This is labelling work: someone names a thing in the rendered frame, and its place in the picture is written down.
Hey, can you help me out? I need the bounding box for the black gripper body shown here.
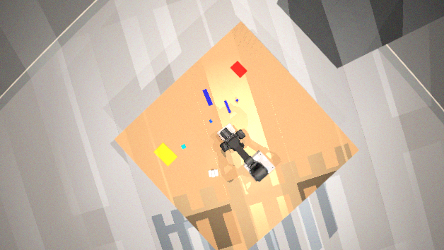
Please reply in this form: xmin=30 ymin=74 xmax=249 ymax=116
xmin=220 ymin=129 xmax=246 ymax=152

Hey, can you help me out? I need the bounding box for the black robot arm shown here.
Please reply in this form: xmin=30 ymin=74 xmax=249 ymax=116
xmin=220 ymin=127 xmax=269 ymax=182

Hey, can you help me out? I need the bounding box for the red flat square pad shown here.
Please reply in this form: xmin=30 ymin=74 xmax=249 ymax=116
xmin=231 ymin=61 xmax=247 ymax=77

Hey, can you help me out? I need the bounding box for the yellow flat rectangular plate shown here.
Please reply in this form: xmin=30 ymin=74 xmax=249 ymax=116
xmin=154 ymin=143 xmax=177 ymax=166

